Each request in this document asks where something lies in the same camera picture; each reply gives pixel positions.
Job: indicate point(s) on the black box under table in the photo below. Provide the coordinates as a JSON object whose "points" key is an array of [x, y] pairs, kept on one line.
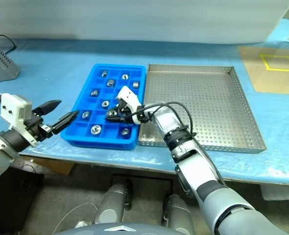
{"points": [[17, 193]]}

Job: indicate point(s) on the grey perforated metal stand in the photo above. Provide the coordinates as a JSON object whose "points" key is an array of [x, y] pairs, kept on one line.
{"points": [[2, 66]]}

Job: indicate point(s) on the brown cardboard piece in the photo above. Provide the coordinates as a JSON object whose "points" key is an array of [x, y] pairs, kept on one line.
{"points": [[58, 167]]}

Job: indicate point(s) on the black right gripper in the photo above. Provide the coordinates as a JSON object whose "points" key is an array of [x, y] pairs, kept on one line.
{"points": [[126, 111]]}

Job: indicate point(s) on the translucent plastic bin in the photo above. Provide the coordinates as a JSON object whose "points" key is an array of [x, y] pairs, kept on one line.
{"points": [[281, 193]]}

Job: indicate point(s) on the perforated steel tray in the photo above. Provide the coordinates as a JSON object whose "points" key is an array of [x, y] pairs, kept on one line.
{"points": [[203, 98]]}

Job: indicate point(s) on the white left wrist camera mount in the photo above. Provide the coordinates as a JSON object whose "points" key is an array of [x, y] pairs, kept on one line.
{"points": [[12, 107]]}

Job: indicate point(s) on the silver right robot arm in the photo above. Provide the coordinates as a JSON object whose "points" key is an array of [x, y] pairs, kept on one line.
{"points": [[203, 166]]}

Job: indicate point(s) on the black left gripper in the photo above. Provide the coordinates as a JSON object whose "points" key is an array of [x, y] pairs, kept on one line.
{"points": [[35, 127]]}

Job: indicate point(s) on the dark grey robot body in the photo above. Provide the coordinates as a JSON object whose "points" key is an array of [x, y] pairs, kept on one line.
{"points": [[119, 230]]}

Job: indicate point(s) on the yellow tape rectangle marking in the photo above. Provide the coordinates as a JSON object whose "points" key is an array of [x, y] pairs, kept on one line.
{"points": [[265, 62]]}

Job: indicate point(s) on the blue plastic compartment tray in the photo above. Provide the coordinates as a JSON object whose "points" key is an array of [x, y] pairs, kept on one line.
{"points": [[80, 132]]}

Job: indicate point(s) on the blue plastic table cover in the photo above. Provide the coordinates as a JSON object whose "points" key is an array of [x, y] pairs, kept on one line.
{"points": [[49, 68]]}

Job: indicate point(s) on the grey rounded robot leg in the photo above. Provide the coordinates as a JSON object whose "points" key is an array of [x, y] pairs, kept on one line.
{"points": [[178, 213], [112, 205]]}

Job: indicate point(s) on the brown table mat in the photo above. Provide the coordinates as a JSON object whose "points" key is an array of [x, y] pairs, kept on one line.
{"points": [[276, 80]]}

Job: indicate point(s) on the large white foam board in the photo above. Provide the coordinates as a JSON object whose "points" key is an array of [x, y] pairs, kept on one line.
{"points": [[134, 17]]}

